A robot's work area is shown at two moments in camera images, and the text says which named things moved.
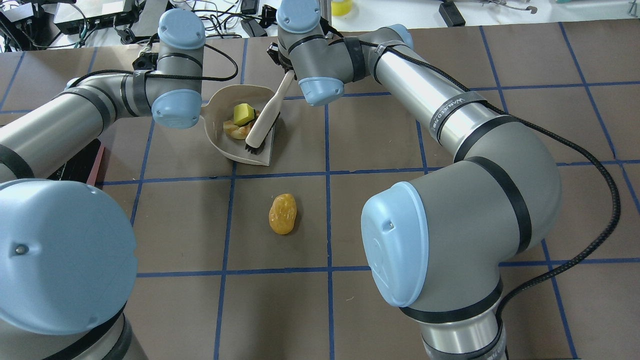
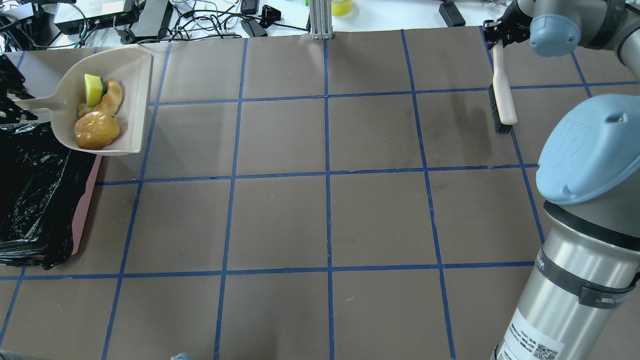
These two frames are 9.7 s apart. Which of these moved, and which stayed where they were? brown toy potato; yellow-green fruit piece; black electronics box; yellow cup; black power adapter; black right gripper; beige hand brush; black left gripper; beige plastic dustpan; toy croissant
Moved: black right gripper; beige plastic dustpan; beige hand brush; black left gripper; brown toy potato; toy croissant; yellow-green fruit piece
Stayed: black power adapter; black electronics box; yellow cup
